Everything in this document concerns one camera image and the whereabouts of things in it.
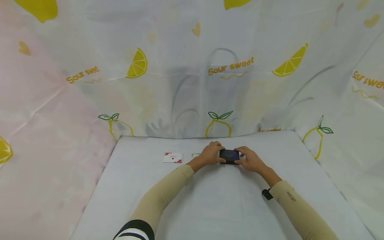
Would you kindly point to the person's right hand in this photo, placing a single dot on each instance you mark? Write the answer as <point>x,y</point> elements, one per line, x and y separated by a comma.
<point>252,160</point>

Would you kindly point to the person's left hand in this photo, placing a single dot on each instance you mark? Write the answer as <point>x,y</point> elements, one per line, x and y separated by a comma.
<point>209,154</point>

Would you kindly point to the person's right fingers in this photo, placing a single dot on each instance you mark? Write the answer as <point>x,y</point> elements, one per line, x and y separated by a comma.
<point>240,150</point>

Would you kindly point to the person's right thumb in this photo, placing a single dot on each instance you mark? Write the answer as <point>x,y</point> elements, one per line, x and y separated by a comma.
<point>239,161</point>

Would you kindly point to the person's left thumb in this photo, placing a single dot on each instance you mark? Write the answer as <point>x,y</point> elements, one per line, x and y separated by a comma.
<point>221,159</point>

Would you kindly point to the person's left fingers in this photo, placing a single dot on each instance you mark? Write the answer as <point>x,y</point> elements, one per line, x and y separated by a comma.
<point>218,145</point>

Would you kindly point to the small black box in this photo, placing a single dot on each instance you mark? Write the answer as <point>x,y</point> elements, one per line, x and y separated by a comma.
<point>229,155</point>

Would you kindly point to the person's left forearm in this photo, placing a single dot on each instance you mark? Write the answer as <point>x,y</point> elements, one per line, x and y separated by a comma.
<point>162,197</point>

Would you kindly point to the person's right forearm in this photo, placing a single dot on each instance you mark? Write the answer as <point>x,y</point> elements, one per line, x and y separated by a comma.
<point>298,206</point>

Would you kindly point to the small white card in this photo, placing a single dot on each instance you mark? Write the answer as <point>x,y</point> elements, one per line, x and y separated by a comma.
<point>195,155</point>

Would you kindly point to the black wrist band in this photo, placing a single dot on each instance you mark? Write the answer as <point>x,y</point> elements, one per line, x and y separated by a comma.
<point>267,194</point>

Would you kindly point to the white card with red flowers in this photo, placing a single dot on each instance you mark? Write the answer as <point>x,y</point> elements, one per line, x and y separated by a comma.
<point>173,157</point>

